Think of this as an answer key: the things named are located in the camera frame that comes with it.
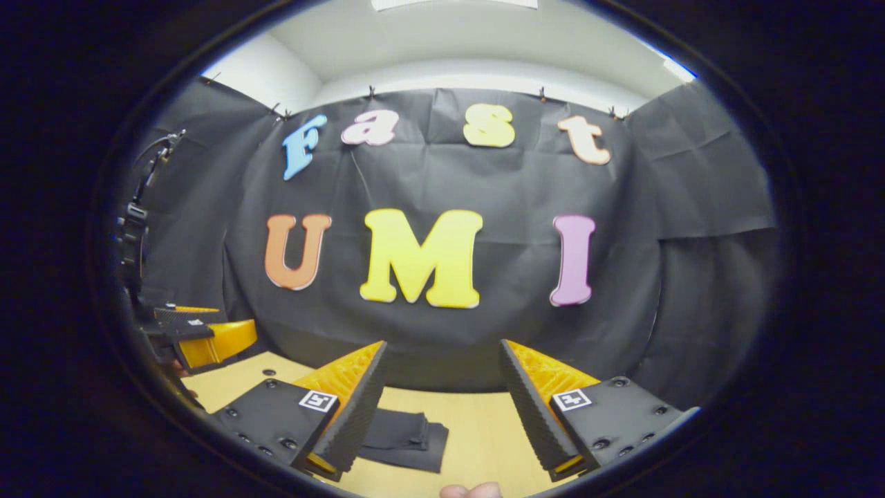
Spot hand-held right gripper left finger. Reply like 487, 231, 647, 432
207, 340, 390, 483

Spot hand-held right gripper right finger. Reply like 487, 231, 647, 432
498, 339, 700, 483

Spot black jeans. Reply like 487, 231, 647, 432
358, 408, 450, 474

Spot black stand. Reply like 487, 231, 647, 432
116, 128, 187, 305

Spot black backdrop cloth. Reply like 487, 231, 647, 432
118, 75, 782, 412

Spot ceiling light panel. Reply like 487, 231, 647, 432
662, 57, 698, 84
371, 0, 539, 11

